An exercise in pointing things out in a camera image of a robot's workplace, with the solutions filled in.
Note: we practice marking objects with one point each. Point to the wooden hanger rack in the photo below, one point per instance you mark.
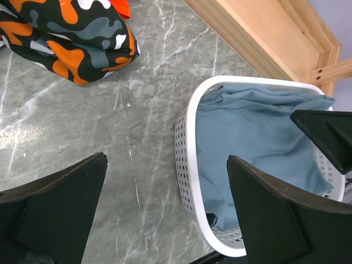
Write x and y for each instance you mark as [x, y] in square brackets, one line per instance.
[286, 40]

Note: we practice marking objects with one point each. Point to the camouflage orange black shorts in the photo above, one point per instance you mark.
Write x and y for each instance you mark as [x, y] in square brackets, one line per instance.
[82, 41]

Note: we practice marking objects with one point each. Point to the grey-blue cloth in basket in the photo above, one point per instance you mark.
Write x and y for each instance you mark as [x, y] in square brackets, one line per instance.
[253, 123]

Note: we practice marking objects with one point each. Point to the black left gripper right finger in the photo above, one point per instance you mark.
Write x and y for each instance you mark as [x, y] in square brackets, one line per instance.
[281, 223]

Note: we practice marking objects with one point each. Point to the white perforated plastic basket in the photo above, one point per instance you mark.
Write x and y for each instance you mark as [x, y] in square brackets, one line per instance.
[228, 242]

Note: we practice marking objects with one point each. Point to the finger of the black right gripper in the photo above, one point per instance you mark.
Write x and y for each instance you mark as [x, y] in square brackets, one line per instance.
[330, 131]

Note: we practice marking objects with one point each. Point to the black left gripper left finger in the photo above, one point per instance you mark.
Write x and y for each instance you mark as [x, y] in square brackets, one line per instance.
[52, 215]

